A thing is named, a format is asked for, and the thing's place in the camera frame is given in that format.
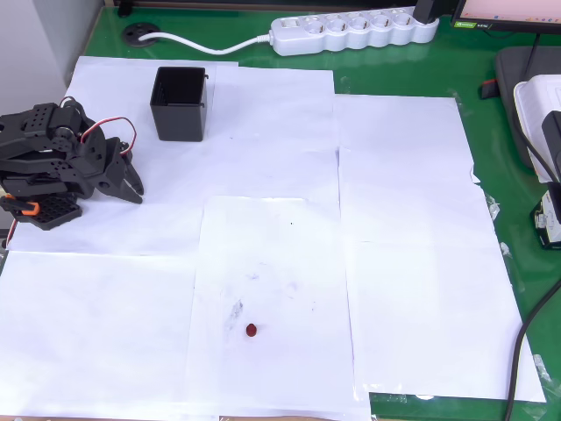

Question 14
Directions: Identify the white power strip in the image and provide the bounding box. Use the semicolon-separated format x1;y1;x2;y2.
268;6;440;57

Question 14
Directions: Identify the black device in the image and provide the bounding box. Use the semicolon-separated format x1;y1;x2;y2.
541;110;561;183

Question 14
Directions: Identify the black orange table clamp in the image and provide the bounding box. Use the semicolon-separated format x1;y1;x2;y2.
0;195;40;219

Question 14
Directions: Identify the black computer monitor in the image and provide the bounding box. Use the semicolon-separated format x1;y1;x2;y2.
451;0;561;35

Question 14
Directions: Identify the black desk cable grommet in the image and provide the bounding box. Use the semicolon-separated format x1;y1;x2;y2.
122;23;161;47

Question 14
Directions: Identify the white foam container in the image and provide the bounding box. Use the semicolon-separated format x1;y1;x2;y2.
513;74;561;183

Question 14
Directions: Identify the black plug adapter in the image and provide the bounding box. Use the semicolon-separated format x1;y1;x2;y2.
414;0;441;24

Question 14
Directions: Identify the red white servo cable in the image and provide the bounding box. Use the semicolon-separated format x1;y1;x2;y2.
59;96;89;132
89;116;138;158

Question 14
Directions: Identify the white power strip cable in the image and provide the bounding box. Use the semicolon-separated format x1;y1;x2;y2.
138;31;275;56

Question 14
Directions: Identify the black square cup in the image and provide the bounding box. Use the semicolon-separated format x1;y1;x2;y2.
149;66;209;142

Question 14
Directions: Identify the thin black monitor cable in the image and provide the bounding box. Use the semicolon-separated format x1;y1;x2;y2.
528;32;541;76

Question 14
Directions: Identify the dark grey pad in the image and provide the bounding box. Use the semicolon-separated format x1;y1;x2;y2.
494;46;561;172

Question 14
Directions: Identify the thick black cable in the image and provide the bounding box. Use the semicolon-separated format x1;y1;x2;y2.
503;280;561;421

